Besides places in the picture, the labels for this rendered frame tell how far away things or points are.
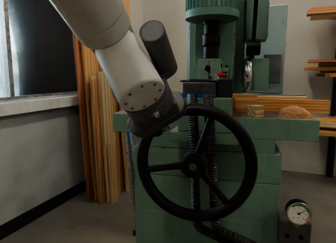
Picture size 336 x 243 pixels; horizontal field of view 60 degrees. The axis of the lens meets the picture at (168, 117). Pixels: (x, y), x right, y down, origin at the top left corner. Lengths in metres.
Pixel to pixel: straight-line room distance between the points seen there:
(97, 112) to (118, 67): 1.94
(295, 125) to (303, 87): 2.41
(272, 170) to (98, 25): 0.69
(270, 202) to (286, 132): 0.21
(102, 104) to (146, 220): 1.44
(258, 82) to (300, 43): 2.15
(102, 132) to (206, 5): 1.60
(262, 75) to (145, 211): 0.65
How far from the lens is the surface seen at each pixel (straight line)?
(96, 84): 2.31
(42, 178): 2.35
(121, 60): 0.38
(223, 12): 0.95
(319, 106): 1.03
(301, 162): 3.39
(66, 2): 0.30
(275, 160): 0.88
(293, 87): 3.27
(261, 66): 1.16
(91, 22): 0.31
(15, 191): 2.21
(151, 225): 1.00
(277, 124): 0.86
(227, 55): 1.09
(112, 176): 2.38
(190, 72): 1.20
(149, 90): 0.38
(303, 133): 0.87
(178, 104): 0.56
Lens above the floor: 1.02
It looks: 8 degrees down
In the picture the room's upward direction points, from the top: straight up
